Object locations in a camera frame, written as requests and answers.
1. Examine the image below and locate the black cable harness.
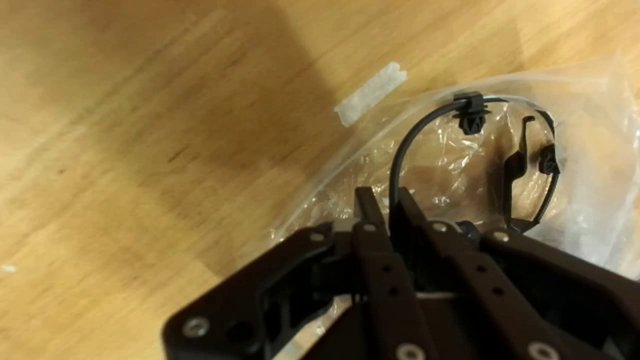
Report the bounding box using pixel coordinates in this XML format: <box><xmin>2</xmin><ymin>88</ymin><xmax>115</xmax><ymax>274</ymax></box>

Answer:
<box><xmin>386</xmin><ymin>90</ymin><xmax>561</xmax><ymax>235</ymax></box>

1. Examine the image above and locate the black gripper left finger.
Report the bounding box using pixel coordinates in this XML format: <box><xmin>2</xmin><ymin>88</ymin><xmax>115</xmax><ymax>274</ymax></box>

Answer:
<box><xmin>161</xmin><ymin>185</ymin><xmax>435</xmax><ymax>360</ymax></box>

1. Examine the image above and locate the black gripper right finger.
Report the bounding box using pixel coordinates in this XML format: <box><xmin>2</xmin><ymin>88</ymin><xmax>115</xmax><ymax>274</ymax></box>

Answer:
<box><xmin>387</xmin><ymin>187</ymin><xmax>640</xmax><ymax>360</ymax></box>

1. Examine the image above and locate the small white plastic piece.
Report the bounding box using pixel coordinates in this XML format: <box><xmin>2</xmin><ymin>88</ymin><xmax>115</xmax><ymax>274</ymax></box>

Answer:
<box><xmin>331</xmin><ymin>59</ymin><xmax>410</xmax><ymax>130</ymax></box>

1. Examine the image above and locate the clear plastic bag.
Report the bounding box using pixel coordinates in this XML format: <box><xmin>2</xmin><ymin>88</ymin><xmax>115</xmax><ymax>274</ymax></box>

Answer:
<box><xmin>268</xmin><ymin>57</ymin><xmax>640</xmax><ymax>360</ymax></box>

